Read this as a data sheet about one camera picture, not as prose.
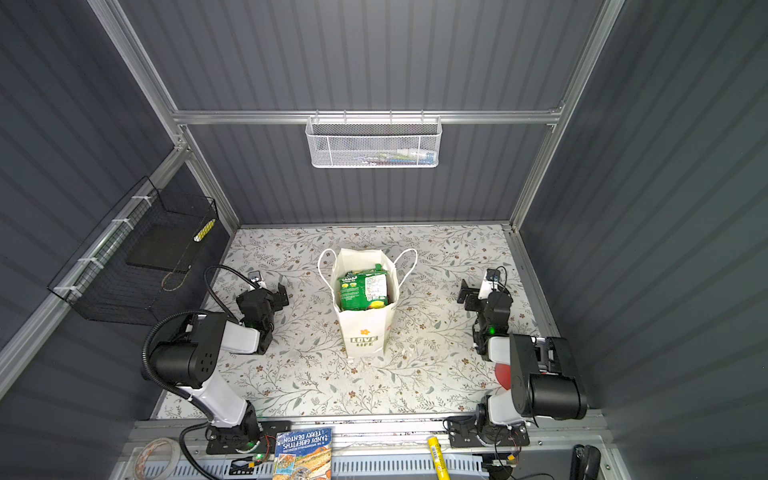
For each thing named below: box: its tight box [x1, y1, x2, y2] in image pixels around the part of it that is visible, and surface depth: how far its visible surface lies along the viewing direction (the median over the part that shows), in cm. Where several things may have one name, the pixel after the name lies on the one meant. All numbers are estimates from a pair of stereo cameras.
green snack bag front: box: [337, 264, 389, 311], surface depth 79 cm
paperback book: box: [272, 427, 333, 480], surface depth 71 cm
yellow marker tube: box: [428, 436, 451, 480], surface depth 71 cm
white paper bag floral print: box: [332, 248, 399, 357], surface depth 79 cm
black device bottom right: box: [570, 444, 602, 480], surface depth 68 cm
